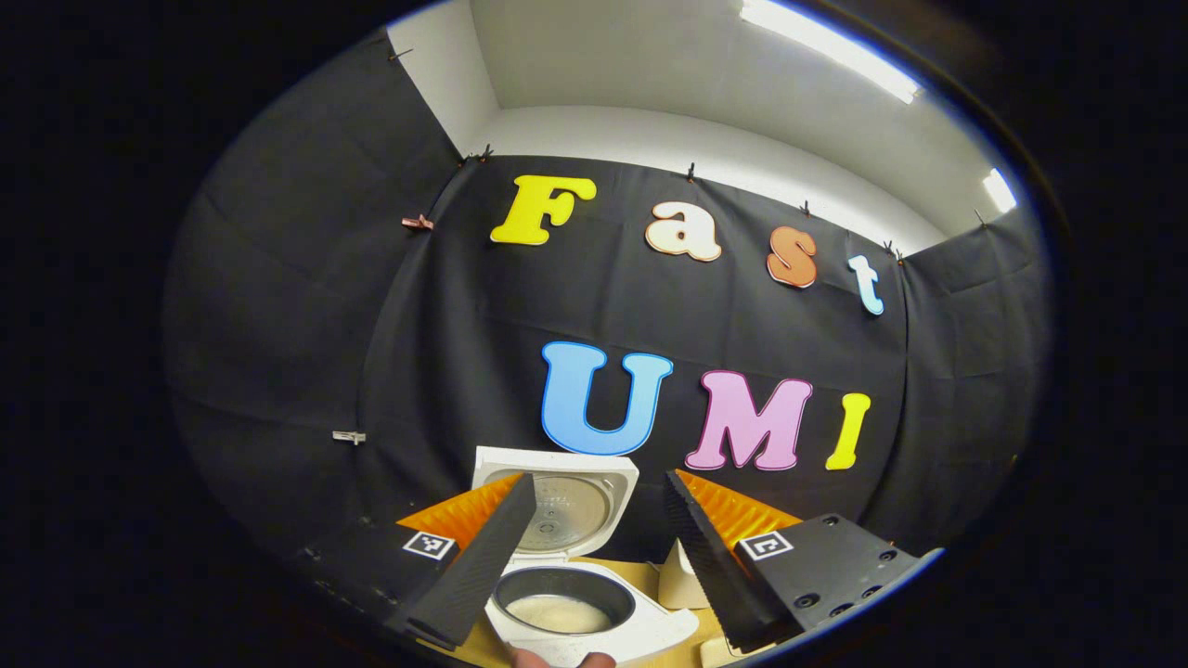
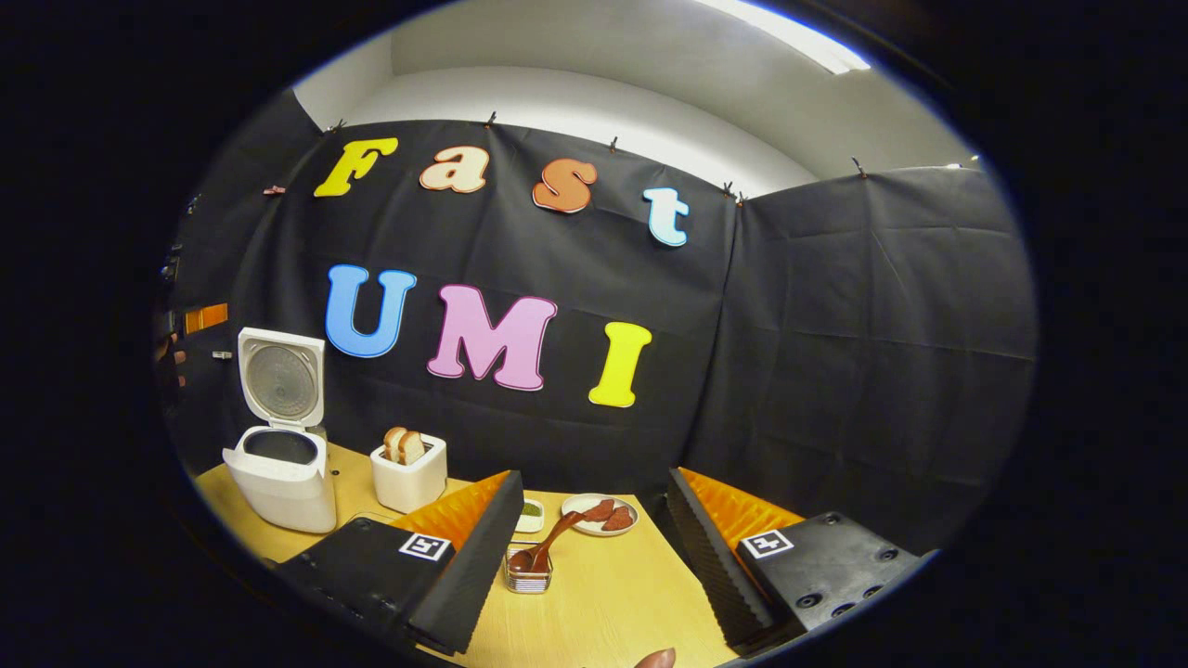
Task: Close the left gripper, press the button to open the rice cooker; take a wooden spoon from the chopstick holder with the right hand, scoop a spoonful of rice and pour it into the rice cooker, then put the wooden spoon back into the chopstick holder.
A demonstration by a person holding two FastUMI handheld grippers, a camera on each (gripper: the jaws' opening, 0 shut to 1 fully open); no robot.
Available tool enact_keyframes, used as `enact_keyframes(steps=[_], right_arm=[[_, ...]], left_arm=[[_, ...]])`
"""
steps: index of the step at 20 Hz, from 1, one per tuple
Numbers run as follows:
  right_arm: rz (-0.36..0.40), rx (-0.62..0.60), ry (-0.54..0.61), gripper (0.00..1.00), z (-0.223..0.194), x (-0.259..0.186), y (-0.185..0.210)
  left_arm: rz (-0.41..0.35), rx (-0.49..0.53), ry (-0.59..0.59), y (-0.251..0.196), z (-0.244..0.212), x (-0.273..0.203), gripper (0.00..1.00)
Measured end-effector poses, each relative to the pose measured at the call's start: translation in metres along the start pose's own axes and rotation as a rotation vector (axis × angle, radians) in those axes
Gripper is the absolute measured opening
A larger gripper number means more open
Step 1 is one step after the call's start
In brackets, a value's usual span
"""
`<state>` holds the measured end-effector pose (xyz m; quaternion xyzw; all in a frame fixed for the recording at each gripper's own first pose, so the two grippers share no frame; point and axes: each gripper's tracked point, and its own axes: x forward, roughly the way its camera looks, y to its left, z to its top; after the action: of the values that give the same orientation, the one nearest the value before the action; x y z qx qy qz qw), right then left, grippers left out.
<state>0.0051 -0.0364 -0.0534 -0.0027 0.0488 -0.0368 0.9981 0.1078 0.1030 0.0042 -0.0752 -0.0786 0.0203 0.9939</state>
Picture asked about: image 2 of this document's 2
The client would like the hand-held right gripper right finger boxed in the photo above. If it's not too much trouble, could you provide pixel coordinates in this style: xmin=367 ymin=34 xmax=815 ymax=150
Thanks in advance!
xmin=666 ymin=467 xmax=938 ymax=650

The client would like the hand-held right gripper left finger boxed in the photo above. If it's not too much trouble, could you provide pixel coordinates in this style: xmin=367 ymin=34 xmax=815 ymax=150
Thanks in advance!
xmin=276 ymin=470 xmax=526 ymax=658

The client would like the wire chopstick holder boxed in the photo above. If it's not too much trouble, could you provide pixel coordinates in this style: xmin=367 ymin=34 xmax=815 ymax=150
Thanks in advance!
xmin=504 ymin=543 xmax=555 ymax=595

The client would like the brown wooden spoon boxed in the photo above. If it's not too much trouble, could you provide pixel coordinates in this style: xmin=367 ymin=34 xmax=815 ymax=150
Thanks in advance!
xmin=508 ymin=511 xmax=588 ymax=573

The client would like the white rice cooker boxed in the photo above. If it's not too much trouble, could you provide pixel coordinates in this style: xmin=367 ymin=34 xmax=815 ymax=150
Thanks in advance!
xmin=223 ymin=327 xmax=338 ymax=534

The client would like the white toaster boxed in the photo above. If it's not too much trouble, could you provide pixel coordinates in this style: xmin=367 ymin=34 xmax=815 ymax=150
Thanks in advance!
xmin=370 ymin=432 xmax=448 ymax=514

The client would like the round white plate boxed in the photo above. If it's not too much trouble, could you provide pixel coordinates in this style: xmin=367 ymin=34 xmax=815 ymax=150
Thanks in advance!
xmin=561 ymin=493 xmax=639 ymax=538

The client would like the black backdrop cloth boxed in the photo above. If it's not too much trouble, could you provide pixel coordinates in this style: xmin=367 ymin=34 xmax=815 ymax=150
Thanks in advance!
xmin=158 ymin=88 xmax=1039 ymax=558

